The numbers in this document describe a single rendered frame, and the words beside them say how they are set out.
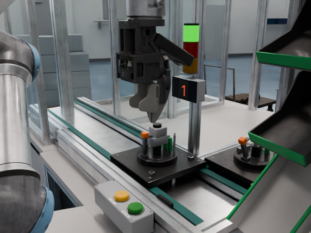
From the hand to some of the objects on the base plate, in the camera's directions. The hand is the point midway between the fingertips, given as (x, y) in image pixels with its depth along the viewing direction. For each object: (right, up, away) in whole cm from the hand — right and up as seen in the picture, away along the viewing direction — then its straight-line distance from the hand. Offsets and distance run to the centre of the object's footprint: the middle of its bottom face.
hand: (155, 116), depth 65 cm
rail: (-15, -26, +39) cm, 49 cm away
